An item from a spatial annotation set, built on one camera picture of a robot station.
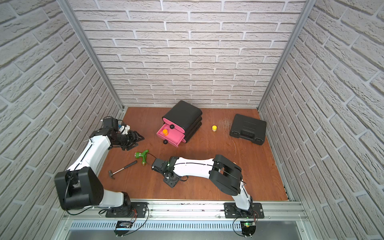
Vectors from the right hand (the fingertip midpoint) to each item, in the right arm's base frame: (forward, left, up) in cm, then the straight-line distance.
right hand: (176, 178), depth 83 cm
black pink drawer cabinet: (+28, -4, +16) cm, 33 cm away
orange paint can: (+27, +7, +8) cm, 29 cm away
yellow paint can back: (+34, -27, 0) cm, 43 cm away
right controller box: (-25, -35, -3) cm, 44 cm away
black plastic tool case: (+29, -50, +4) cm, 58 cm away
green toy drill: (+15, +21, +1) cm, 26 cm away
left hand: (+20, +18, +14) cm, 30 cm away
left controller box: (-22, +26, -3) cm, 34 cm away
